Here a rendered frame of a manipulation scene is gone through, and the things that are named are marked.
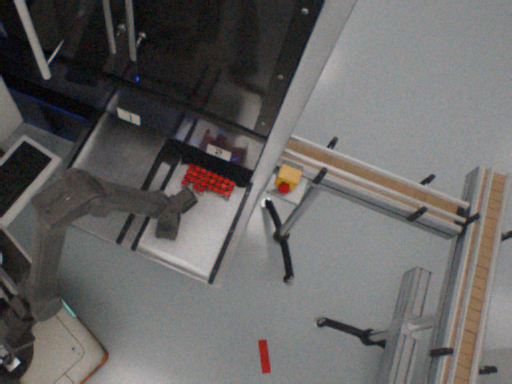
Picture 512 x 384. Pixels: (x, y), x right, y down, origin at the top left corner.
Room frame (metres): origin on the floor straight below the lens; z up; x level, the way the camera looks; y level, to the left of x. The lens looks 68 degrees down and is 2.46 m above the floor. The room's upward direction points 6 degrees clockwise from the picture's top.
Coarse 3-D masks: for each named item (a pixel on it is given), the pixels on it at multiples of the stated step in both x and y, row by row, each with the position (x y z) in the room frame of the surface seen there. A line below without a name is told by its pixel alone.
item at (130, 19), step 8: (128, 0) 0.80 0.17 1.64; (128, 8) 0.80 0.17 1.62; (128, 16) 0.80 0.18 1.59; (128, 24) 0.80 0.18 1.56; (128, 32) 0.80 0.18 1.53; (144, 32) 0.86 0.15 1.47; (128, 40) 0.80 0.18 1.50; (136, 40) 0.81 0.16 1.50; (136, 48) 0.80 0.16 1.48; (136, 56) 0.80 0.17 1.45
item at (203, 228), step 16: (176, 176) 0.73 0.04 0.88; (176, 192) 0.67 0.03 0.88; (240, 192) 0.69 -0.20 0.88; (192, 208) 0.61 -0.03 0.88; (208, 208) 0.62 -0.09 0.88; (224, 208) 0.63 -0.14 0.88; (192, 224) 0.55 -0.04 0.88; (208, 224) 0.56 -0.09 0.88; (224, 224) 0.57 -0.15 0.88; (144, 240) 0.48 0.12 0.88; (160, 240) 0.48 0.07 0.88; (176, 240) 0.49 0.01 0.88; (192, 240) 0.49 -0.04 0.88; (208, 240) 0.50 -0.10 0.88; (176, 256) 0.42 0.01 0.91; (192, 256) 0.44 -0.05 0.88; (208, 256) 0.44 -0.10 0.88; (208, 272) 0.38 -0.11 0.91
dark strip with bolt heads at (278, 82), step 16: (304, 0) 0.75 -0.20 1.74; (320, 0) 0.74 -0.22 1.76; (304, 16) 0.74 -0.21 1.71; (288, 32) 0.75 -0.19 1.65; (304, 32) 0.74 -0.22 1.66; (288, 48) 0.75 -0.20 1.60; (288, 64) 0.74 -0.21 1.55; (272, 80) 0.75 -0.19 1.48; (288, 80) 0.74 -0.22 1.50; (272, 96) 0.75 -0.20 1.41; (272, 112) 0.74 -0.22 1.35; (256, 128) 0.75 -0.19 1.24
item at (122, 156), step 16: (96, 128) 0.88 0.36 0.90; (112, 128) 0.90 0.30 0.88; (128, 128) 0.91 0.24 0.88; (144, 128) 0.92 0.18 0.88; (96, 144) 0.83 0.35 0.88; (112, 144) 0.83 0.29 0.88; (128, 144) 0.84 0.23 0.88; (144, 144) 0.85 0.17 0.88; (160, 144) 0.85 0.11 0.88; (80, 160) 0.75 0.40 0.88; (96, 160) 0.76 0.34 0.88; (112, 160) 0.77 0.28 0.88; (128, 160) 0.77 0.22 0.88; (144, 160) 0.78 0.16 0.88; (96, 176) 0.70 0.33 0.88; (112, 176) 0.70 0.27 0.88; (128, 176) 0.71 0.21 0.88; (144, 176) 0.72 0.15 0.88
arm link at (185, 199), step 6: (180, 192) 0.54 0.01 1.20; (186, 192) 0.54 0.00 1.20; (192, 192) 0.54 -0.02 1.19; (174, 198) 0.52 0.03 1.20; (180, 198) 0.52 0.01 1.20; (186, 198) 0.52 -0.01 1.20; (192, 198) 0.53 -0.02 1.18; (180, 204) 0.50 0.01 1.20; (186, 204) 0.51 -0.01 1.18; (192, 204) 0.51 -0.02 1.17; (174, 210) 0.46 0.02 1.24; (186, 210) 0.50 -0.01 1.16; (168, 216) 0.44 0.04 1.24; (174, 216) 0.45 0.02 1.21; (168, 222) 0.44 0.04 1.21
